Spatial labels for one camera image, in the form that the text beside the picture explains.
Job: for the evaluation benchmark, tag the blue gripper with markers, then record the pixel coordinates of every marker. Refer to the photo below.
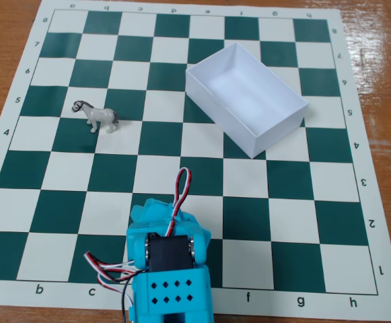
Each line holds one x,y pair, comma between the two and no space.
147,209

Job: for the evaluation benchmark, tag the white grey toy horse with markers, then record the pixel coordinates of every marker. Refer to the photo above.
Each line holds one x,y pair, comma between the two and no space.
97,115

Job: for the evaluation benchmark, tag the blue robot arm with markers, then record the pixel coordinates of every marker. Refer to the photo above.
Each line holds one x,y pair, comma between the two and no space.
171,296

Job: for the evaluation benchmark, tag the white open cardboard box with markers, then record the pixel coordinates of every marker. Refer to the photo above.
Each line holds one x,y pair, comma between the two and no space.
249,91

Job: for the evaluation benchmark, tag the green white chessboard mat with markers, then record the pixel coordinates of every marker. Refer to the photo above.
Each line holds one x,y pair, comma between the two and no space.
249,175

